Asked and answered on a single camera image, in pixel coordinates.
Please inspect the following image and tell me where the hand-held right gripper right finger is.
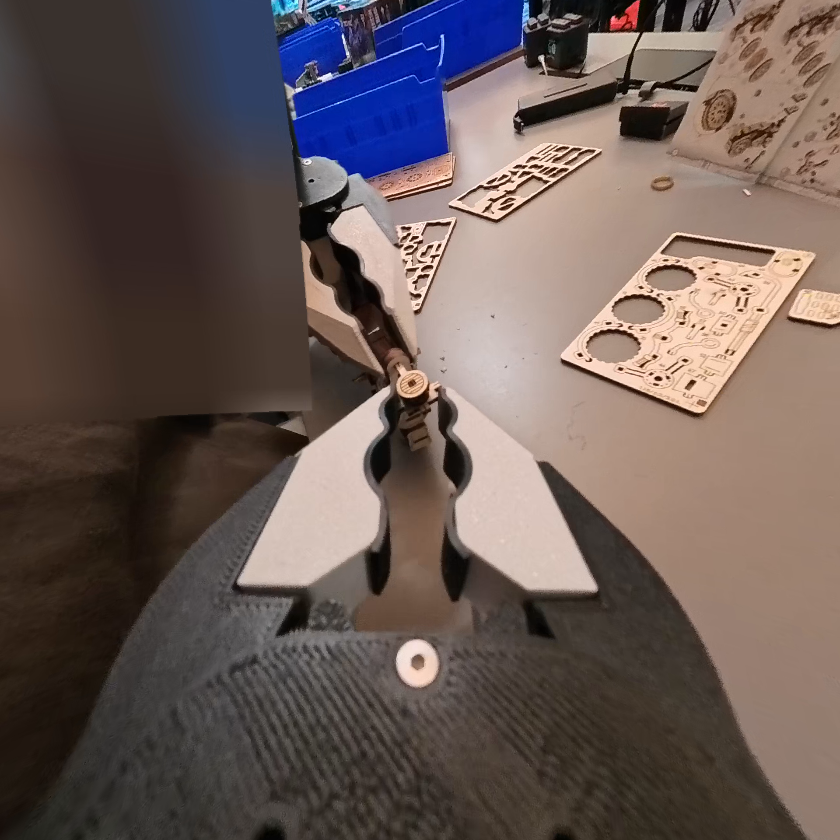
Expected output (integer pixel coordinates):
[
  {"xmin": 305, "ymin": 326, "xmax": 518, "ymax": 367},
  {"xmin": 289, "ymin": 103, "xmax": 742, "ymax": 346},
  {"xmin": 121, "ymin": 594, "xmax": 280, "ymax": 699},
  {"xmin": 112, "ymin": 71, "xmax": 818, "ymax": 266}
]
[{"xmin": 437, "ymin": 386, "xmax": 599, "ymax": 624}]

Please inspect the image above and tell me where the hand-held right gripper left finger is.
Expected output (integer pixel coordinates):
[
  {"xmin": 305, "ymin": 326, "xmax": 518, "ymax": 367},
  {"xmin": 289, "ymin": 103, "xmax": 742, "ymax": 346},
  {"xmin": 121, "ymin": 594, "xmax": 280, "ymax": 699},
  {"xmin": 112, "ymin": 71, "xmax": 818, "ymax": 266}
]
[{"xmin": 235, "ymin": 386, "xmax": 399, "ymax": 622}]

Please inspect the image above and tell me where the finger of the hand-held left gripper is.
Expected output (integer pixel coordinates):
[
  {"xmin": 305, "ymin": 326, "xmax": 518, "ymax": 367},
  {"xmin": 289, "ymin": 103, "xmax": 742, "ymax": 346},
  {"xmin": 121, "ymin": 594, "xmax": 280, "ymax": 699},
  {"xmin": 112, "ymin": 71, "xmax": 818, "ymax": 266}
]
[
  {"xmin": 301, "ymin": 238, "xmax": 398, "ymax": 391},
  {"xmin": 327, "ymin": 202, "xmax": 421, "ymax": 370}
]

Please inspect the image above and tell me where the small round wooden puzzle part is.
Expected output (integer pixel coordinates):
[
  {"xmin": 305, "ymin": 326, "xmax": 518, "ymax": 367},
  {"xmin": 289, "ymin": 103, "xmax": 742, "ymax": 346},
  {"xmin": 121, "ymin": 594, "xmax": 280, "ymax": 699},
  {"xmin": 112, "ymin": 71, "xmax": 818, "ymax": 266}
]
[{"xmin": 394, "ymin": 372, "xmax": 439, "ymax": 452}]

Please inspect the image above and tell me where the grey desk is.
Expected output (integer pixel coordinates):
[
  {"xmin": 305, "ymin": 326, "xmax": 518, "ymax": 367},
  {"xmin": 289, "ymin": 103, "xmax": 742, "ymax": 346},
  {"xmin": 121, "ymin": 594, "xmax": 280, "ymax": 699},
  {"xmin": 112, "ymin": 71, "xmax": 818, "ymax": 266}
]
[{"xmin": 282, "ymin": 26, "xmax": 840, "ymax": 840}]

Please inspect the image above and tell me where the blue plastic bin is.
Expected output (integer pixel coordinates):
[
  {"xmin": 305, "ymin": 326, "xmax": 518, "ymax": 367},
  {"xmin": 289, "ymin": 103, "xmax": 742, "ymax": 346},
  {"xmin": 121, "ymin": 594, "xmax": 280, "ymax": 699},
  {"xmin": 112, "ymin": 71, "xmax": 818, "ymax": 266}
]
[
  {"xmin": 279, "ymin": 16, "xmax": 349, "ymax": 86},
  {"xmin": 374, "ymin": 0, "xmax": 526, "ymax": 76},
  {"xmin": 292, "ymin": 36, "xmax": 450, "ymax": 178}
]

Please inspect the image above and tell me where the triangular wooden puzzle sheet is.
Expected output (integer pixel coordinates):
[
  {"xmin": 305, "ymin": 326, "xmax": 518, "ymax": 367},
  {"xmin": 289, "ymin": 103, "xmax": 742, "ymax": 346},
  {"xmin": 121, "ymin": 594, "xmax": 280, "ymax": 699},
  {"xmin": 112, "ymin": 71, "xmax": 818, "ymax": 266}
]
[{"xmin": 395, "ymin": 217, "xmax": 457, "ymax": 314}]

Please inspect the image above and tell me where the brown wooden puzzle sheet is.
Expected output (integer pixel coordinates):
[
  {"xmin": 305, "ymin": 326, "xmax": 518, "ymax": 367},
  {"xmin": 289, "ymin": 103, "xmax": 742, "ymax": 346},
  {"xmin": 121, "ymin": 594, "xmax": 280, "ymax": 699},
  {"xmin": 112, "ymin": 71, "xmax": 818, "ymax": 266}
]
[{"xmin": 364, "ymin": 152, "xmax": 455, "ymax": 201}]

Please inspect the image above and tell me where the wooden puzzle sheet with cutouts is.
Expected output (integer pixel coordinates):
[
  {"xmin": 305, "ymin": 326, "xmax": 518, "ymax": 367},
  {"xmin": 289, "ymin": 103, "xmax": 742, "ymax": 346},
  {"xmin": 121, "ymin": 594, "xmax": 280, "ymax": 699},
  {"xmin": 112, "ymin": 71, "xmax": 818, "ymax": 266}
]
[{"xmin": 448, "ymin": 142, "xmax": 602, "ymax": 223}]

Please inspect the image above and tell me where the dark printed box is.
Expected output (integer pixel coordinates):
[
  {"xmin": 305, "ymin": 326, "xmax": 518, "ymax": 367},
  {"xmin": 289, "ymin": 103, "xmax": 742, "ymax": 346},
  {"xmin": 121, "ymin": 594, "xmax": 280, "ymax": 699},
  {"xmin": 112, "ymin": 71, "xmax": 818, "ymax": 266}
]
[{"xmin": 338, "ymin": 7, "xmax": 378, "ymax": 67}]

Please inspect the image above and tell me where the person's olive shirt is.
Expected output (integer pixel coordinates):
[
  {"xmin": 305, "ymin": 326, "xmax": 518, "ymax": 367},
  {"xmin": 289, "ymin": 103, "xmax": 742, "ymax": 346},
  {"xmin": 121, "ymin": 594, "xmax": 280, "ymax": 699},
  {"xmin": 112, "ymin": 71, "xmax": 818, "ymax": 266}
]
[{"xmin": 0, "ymin": 407, "xmax": 309, "ymax": 840}]

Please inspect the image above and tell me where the long black flat device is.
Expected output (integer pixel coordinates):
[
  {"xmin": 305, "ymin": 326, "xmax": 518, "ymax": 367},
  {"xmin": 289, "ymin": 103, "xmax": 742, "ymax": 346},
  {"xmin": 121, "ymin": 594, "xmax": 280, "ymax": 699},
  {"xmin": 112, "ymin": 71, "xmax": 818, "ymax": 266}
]
[{"xmin": 514, "ymin": 72, "xmax": 621, "ymax": 135}]

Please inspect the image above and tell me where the black battery charger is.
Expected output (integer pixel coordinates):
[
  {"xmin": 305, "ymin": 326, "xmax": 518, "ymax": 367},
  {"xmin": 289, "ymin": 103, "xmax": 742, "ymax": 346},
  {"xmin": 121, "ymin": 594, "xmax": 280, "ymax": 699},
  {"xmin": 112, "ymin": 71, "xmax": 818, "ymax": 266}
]
[{"xmin": 523, "ymin": 13, "xmax": 589, "ymax": 70}]

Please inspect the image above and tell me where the wooden puzzle sheet with round holes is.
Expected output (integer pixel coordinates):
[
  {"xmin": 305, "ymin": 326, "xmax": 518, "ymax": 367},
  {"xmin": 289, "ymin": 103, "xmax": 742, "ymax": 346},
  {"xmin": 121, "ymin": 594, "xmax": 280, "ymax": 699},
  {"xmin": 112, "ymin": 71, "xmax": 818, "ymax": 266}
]
[{"xmin": 561, "ymin": 231, "xmax": 816, "ymax": 416}]

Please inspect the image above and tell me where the black box with red label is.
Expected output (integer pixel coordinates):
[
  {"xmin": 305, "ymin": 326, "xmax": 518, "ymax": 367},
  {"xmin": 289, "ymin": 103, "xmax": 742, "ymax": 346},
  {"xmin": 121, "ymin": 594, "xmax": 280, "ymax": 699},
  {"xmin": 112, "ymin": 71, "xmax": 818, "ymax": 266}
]
[{"xmin": 619, "ymin": 98, "xmax": 690, "ymax": 140}]

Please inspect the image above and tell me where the grey flat panel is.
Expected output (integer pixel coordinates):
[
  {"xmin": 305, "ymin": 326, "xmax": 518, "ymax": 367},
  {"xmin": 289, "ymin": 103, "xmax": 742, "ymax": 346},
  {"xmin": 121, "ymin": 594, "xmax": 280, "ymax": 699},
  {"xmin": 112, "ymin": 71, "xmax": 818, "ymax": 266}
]
[{"xmin": 577, "ymin": 29, "xmax": 723, "ymax": 86}]

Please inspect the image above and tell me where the small wooden puzzle sheet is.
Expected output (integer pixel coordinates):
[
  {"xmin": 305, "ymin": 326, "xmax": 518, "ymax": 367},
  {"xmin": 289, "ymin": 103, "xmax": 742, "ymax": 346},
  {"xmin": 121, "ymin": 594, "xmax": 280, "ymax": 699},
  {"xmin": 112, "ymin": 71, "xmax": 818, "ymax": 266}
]
[{"xmin": 787, "ymin": 289, "xmax": 840, "ymax": 326}]

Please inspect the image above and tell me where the printed instruction booklet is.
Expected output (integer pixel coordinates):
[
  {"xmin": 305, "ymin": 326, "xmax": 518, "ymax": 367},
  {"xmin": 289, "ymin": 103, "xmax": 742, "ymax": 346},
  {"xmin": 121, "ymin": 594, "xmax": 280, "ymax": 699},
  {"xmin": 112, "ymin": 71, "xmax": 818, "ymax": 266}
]
[{"xmin": 669, "ymin": 0, "xmax": 840, "ymax": 204}]

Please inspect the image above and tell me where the black cable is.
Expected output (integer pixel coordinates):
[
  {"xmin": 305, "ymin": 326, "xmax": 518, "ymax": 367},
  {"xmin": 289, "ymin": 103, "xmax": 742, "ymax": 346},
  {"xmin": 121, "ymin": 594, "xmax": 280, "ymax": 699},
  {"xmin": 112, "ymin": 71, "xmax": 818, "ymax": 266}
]
[{"xmin": 620, "ymin": 23, "xmax": 654, "ymax": 83}]

